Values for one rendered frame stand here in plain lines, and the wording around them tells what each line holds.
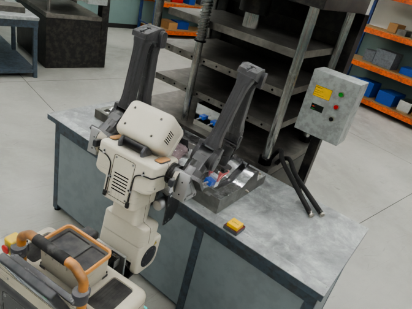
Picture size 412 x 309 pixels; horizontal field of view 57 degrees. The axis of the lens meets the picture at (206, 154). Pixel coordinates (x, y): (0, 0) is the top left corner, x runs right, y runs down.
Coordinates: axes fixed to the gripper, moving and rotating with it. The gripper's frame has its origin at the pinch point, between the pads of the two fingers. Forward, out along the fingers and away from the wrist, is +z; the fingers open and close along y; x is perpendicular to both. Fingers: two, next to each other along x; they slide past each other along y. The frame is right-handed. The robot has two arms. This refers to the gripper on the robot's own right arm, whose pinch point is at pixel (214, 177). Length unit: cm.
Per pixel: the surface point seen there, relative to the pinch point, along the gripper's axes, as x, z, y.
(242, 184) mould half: -21.3, 4.6, -7.5
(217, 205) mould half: 0.4, 11.2, -8.8
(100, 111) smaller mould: -18, 22, 106
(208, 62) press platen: -75, -30, 76
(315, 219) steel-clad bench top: -43, 6, -47
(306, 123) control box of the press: -82, -27, -5
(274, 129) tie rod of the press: -71, -16, 8
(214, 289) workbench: -4, 57, -28
